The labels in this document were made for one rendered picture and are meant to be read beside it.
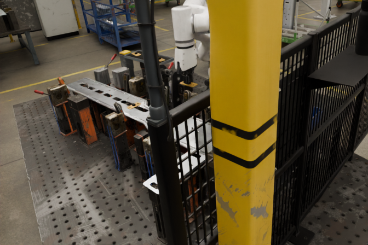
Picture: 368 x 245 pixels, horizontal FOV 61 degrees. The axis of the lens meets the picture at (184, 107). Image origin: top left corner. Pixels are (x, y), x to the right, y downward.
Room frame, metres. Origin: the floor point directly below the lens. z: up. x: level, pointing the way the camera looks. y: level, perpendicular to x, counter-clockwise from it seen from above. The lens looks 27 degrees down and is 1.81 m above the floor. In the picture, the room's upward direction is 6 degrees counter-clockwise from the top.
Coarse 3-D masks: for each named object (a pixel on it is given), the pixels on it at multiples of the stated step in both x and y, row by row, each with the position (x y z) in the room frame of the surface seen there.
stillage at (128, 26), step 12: (96, 0) 7.08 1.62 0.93; (96, 12) 7.03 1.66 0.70; (108, 12) 6.23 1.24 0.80; (96, 24) 7.03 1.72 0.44; (108, 24) 6.31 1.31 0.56; (120, 24) 6.61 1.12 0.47; (132, 24) 6.19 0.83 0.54; (108, 36) 6.97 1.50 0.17; (120, 36) 6.68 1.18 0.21; (132, 36) 6.77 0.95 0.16; (120, 48) 6.03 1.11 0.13
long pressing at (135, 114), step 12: (72, 84) 2.11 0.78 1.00; (96, 84) 2.06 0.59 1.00; (84, 96) 1.89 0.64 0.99; (96, 96) 1.85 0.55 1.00; (120, 96) 1.81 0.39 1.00; (132, 96) 1.79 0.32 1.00; (144, 108) 1.61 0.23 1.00; (144, 120) 1.47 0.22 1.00; (192, 120) 1.41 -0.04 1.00; (180, 132) 1.31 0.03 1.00; (192, 132) 1.30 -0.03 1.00; (180, 144) 1.21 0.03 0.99; (192, 144) 1.19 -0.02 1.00
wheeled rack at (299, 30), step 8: (296, 0) 4.97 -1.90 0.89; (296, 8) 4.96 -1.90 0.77; (312, 8) 5.71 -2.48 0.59; (296, 16) 4.96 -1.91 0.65; (328, 16) 5.47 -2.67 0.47; (296, 24) 4.96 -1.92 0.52; (304, 24) 5.86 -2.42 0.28; (320, 24) 5.35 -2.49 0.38; (288, 32) 5.40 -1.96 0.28; (296, 32) 4.96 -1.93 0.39; (304, 32) 5.18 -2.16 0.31; (288, 40) 5.03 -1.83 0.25
